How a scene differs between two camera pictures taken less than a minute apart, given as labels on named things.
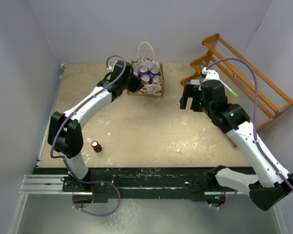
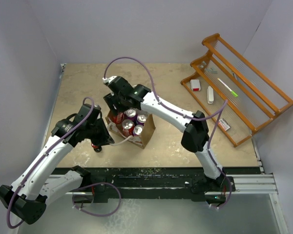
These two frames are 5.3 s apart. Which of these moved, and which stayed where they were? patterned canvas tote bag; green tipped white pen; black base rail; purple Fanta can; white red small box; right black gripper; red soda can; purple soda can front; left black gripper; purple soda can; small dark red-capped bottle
Moved: left black gripper; patterned canvas tote bag; right black gripper; purple soda can front; purple Fanta can; red soda can; purple soda can
Stayed: small dark red-capped bottle; white red small box; black base rail; green tipped white pen
